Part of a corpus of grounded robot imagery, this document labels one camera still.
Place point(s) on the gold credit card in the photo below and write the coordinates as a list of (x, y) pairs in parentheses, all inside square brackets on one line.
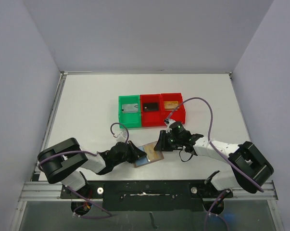
[(170, 105)]

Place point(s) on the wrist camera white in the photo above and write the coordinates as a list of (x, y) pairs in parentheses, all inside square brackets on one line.
[(121, 137), (168, 123)]

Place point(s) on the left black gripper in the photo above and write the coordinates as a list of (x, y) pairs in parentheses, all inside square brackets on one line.
[(131, 152)]

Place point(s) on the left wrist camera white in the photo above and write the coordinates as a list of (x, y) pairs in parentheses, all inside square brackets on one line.
[(121, 137)]

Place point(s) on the black credit card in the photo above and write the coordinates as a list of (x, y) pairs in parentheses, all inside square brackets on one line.
[(151, 107)]

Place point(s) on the gold VIP card in holder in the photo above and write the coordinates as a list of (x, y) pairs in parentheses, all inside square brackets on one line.
[(154, 155)]

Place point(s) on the green plastic bin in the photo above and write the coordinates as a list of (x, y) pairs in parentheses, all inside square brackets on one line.
[(129, 113)]

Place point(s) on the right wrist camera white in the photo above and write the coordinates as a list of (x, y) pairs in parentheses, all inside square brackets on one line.
[(168, 123)]

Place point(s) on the blue credit card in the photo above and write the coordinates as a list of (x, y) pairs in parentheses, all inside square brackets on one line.
[(143, 160)]

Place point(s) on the brown leather card holder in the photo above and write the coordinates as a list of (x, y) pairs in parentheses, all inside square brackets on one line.
[(151, 157)]

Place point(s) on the silver credit card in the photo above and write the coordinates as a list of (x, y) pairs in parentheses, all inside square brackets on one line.
[(130, 108)]

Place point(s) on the red plastic double bin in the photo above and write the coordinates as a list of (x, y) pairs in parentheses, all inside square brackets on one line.
[(156, 119)]

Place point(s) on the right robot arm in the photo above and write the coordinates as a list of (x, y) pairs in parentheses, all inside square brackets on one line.
[(249, 168)]

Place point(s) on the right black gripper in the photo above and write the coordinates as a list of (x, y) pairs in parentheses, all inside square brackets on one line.
[(167, 141)]

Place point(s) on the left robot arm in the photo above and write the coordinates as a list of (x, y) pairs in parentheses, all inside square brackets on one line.
[(60, 162)]

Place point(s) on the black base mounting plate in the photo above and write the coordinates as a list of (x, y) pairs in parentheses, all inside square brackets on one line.
[(151, 195)]

